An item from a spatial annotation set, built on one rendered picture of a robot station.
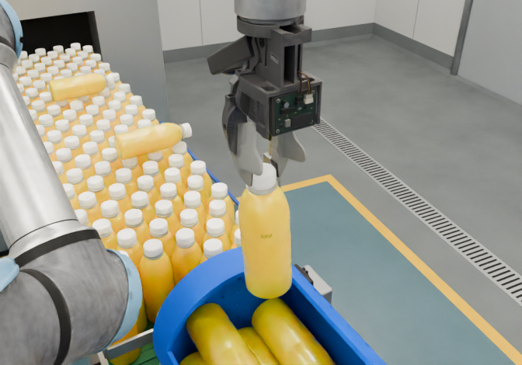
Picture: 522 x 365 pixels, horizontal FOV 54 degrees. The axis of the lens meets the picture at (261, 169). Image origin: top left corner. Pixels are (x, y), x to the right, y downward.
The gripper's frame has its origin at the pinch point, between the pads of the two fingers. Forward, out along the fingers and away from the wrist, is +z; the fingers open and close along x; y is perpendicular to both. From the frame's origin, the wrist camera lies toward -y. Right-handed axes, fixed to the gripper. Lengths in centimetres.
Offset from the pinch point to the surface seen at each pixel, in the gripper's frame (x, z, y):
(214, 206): 11, 34, -40
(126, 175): -2, 34, -64
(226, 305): -1.3, 33.1, -10.1
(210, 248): 3.5, 34.4, -26.8
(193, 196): 8, 34, -46
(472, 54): 365, 120, -241
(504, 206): 223, 145, -92
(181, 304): -10.4, 25.1, -6.9
